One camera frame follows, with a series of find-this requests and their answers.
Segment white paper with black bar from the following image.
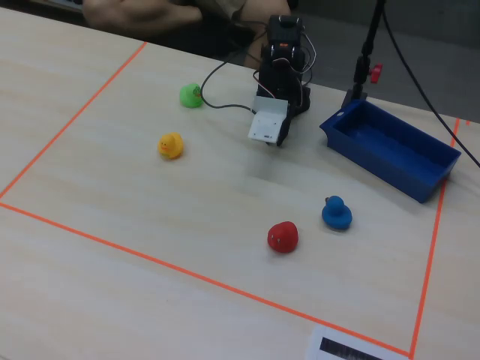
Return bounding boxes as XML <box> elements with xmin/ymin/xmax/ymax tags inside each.
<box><xmin>304</xmin><ymin>325</ymin><xmax>410</xmax><ymax>360</ymax></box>

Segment black stand cable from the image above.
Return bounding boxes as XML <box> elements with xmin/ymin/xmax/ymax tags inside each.
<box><xmin>379</xmin><ymin>0</ymin><xmax>480</xmax><ymax>169</ymax></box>

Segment white camera housing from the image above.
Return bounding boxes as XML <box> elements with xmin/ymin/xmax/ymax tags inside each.
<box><xmin>247</xmin><ymin>94</ymin><xmax>291</xmax><ymax>146</ymax></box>

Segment green rubber duck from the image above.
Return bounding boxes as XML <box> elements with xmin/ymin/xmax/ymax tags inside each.
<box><xmin>178</xmin><ymin>82</ymin><xmax>205</xmax><ymax>110</ymax></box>

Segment yellow rubber duck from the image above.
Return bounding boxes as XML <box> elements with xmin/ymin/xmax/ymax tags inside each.
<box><xmin>157</xmin><ymin>131</ymin><xmax>185</xmax><ymax>161</ymax></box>

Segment red clamp knob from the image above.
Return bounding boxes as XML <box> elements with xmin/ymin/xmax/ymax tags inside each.
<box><xmin>368</xmin><ymin>62</ymin><xmax>384</xmax><ymax>85</ymax></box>

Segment blue plastic box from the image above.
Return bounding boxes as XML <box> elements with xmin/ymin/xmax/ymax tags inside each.
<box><xmin>319</xmin><ymin>99</ymin><xmax>463</xmax><ymax>204</ymax></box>

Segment blue rubber duck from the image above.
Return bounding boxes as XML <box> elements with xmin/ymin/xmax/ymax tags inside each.
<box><xmin>321</xmin><ymin>195</ymin><xmax>353</xmax><ymax>231</ymax></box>

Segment red rubber duck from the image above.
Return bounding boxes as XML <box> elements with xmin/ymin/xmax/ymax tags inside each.
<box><xmin>267</xmin><ymin>220</ymin><xmax>300</xmax><ymax>254</ymax></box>

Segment orange tape outline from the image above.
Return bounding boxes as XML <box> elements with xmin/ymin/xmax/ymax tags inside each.
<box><xmin>0</xmin><ymin>40</ymin><xmax>472</xmax><ymax>359</ymax></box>

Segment person's arms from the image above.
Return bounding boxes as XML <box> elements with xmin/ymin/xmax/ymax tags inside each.
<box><xmin>81</xmin><ymin>0</ymin><xmax>298</xmax><ymax>69</ymax></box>

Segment black camera cable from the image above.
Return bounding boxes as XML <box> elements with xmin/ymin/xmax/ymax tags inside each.
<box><xmin>199</xmin><ymin>20</ymin><xmax>272</xmax><ymax>112</ymax></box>

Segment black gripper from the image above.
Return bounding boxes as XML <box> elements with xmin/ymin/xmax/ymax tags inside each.
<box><xmin>256</xmin><ymin>58</ymin><xmax>303</xmax><ymax>148</ymax></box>

